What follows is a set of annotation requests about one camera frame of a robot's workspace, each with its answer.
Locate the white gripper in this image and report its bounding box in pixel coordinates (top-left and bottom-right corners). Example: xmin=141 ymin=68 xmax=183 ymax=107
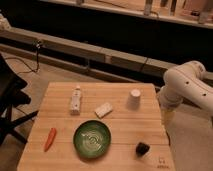
xmin=157 ymin=87 xmax=181 ymax=126

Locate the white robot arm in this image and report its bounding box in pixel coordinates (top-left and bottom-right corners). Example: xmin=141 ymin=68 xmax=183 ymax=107
xmin=157 ymin=61 xmax=213 ymax=126

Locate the black eraser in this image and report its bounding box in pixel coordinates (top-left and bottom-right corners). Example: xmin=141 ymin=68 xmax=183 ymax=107
xmin=136 ymin=142 xmax=150 ymax=156

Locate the green ceramic bowl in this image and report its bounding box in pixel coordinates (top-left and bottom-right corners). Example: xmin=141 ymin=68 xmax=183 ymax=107
xmin=73 ymin=120 xmax=111 ymax=159

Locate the white rectangular block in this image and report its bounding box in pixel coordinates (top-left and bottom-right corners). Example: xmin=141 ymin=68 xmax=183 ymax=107
xmin=95 ymin=103 xmax=113 ymax=118

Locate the white glue bottle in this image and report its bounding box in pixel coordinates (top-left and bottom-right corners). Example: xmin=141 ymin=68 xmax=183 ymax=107
xmin=70 ymin=86 xmax=82 ymax=115

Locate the orange carrot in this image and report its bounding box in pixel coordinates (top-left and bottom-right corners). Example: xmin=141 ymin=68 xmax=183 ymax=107
xmin=44 ymin=128 xmax=57 ymax=152

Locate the black office chair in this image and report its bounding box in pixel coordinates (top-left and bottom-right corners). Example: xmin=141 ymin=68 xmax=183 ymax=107
xmin=0 ymin=53 xmax=38 ymax=145

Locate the black cable on floor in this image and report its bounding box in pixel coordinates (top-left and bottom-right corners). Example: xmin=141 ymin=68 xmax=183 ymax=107
xmin=3 ymin=39 xmax=44 ymax=76

